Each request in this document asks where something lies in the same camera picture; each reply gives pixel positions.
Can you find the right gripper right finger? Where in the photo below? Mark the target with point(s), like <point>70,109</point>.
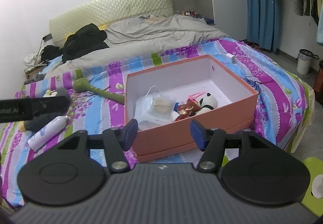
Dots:
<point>212,142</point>

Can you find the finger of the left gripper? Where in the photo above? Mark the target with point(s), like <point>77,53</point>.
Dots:
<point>13,110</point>

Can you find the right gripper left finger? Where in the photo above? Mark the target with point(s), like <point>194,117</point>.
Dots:
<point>115,141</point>

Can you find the black white panda plush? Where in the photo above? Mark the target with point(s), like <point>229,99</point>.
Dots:
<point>207,103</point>

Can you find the red shiny pouch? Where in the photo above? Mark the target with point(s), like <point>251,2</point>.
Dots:
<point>186,110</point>

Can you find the light blue face mask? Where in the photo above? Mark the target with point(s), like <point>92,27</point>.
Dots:
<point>144,105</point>

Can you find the pink feathered bird toy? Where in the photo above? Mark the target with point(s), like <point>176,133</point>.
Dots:
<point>193,97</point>

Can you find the grey white penguin plush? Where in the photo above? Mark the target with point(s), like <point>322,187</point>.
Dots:
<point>52,104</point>

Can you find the white cylindrical bottle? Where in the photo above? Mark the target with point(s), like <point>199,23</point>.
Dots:
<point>47,132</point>

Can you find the white crumpled cloth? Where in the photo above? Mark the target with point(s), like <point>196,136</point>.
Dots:
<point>33,60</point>

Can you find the white packet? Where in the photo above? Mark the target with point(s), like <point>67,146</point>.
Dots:
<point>162,106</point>

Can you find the orange cardboard box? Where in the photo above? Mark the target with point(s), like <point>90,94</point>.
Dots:
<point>200,88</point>

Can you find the green plush stick toy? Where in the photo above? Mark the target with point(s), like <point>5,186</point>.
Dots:
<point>82,85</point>

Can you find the small black garment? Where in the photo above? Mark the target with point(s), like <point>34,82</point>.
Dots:
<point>50,52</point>

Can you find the black clothing pile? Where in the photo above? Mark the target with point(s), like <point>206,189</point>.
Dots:
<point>86,40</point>

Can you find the grey duvet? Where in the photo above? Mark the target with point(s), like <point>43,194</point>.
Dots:
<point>137,37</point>

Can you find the white waste bin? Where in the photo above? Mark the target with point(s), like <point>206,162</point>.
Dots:
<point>304,59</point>

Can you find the blue curtain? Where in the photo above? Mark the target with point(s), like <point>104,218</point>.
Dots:
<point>263,23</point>

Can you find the cream quilted headboard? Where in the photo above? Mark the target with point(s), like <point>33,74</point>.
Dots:
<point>102,12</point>

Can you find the white charger with cable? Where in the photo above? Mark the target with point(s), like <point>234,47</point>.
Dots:
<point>235,60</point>

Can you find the wall power socket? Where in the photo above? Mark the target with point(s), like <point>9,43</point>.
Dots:
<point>48,37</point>

